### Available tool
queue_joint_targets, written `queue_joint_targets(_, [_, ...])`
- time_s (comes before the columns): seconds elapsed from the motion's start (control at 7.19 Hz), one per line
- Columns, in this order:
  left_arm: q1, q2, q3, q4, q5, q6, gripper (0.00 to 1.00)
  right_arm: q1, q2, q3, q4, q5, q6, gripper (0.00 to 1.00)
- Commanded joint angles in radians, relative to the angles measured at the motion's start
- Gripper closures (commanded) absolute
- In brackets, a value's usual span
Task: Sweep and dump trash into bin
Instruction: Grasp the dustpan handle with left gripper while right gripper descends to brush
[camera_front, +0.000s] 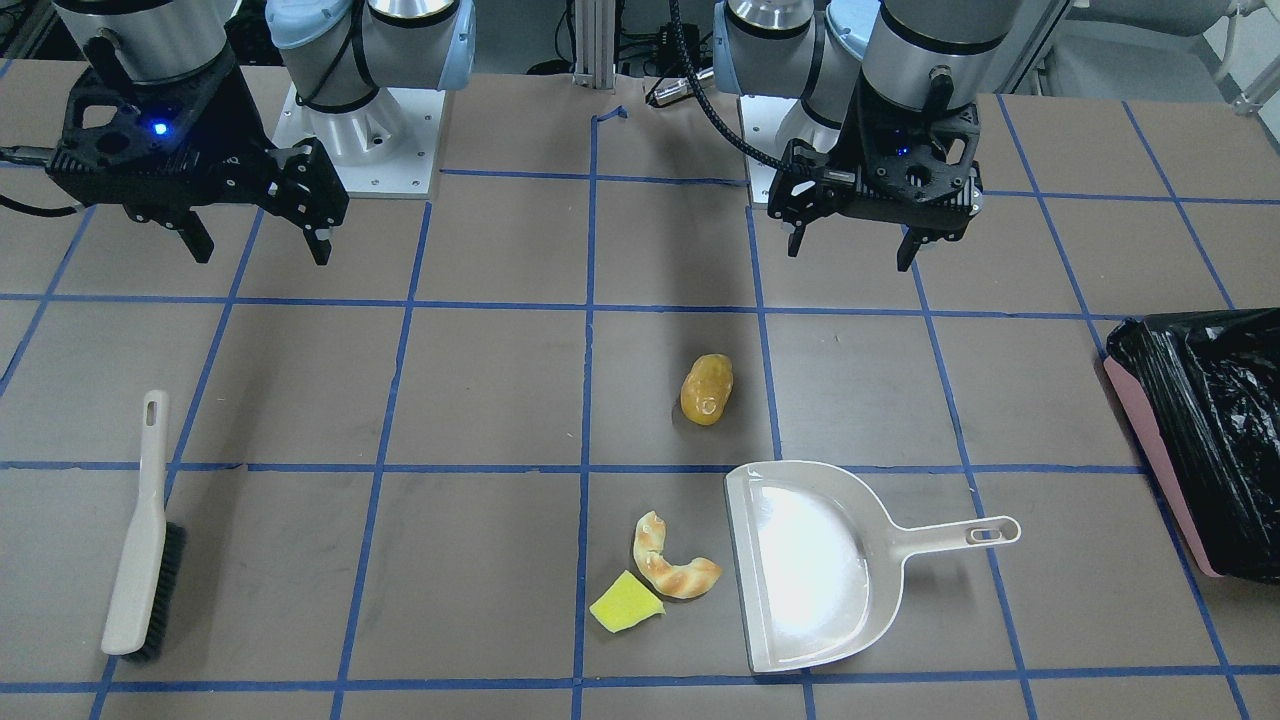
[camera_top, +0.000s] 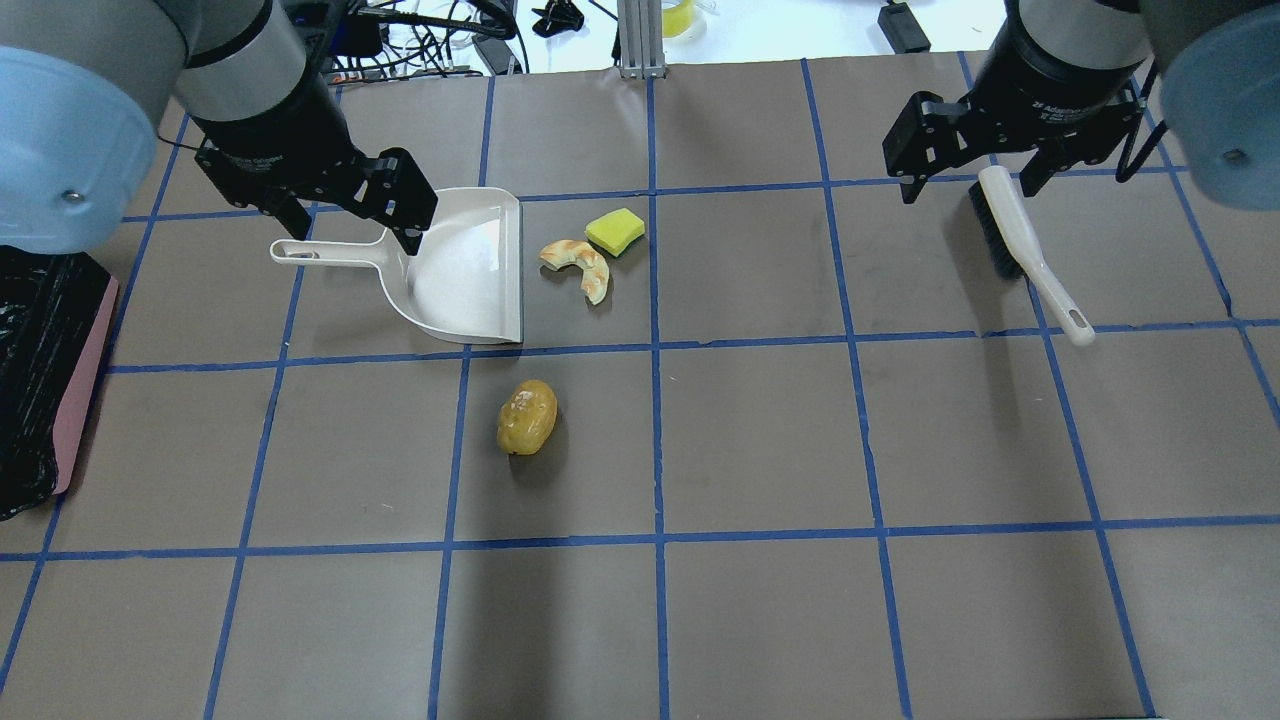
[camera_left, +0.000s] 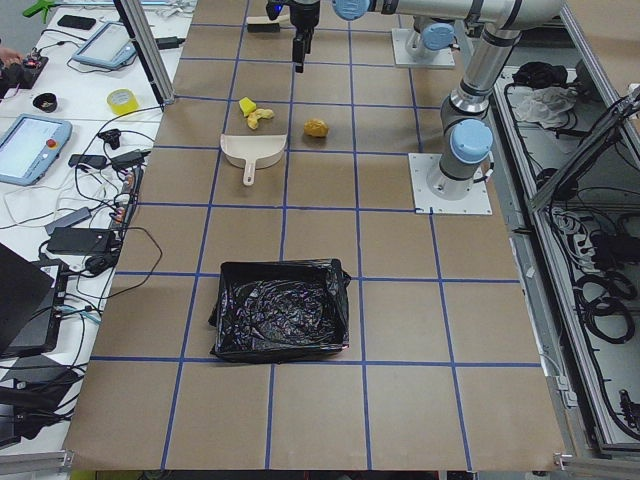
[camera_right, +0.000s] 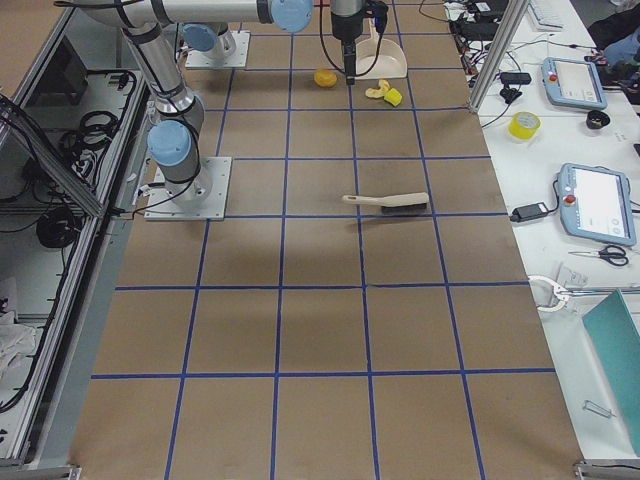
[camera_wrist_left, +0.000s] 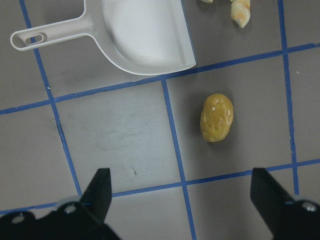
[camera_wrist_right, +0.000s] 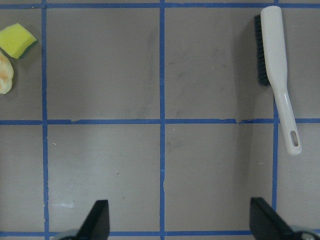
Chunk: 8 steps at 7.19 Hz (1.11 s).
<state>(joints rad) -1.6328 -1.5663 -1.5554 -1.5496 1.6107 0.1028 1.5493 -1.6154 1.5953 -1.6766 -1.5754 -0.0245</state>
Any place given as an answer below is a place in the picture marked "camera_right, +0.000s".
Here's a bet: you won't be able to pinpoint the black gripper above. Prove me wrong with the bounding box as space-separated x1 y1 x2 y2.
341 39 357 84

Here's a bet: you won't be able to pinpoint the yellow potato toy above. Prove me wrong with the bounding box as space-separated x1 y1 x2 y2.
313 69 337 88

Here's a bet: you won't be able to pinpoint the beige dustpan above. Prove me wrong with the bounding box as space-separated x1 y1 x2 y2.
356 19 408 80

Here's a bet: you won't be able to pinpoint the croissant toy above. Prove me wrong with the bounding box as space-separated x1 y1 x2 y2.
365 79 391 99

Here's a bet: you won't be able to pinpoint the yellow sponge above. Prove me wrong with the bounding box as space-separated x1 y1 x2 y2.
383 88 403 107

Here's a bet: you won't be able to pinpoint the beige hand brush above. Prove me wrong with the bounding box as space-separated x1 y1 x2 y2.
341 192 430 215

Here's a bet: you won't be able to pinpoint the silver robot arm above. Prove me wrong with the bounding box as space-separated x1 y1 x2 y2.
54 1 313 204
181 1 387 85

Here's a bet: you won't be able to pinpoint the yellow tape roll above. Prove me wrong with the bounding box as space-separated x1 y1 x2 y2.
508 111 541 141

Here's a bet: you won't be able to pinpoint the far teach pendant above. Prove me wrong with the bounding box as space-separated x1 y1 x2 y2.
541 57 608 110

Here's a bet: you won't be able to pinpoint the teach pendant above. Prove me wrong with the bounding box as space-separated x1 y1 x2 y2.
557 163 637 246
541 57 608 110

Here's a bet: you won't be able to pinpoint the black power adapter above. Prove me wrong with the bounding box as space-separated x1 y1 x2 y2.
509 202 550 223

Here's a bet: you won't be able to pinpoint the small black bowl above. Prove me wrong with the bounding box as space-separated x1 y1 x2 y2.
585 110 611 130

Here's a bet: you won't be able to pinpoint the near teach pendant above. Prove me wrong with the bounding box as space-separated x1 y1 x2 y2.
557 163 637 246

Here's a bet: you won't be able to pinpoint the white clamp tool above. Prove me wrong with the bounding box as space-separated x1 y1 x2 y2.
528 275 570 313

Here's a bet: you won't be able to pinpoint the black scissors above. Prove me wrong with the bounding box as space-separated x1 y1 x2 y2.
569 244 629 267

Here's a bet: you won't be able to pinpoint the teal box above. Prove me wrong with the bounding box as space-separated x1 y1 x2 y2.
582 290 639 455

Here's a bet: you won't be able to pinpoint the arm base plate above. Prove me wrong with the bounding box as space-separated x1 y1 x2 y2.
144 157 232 221
184 24 250 70

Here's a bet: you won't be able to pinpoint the aluminium frame post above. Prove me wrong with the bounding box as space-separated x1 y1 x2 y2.
469 0 528 113

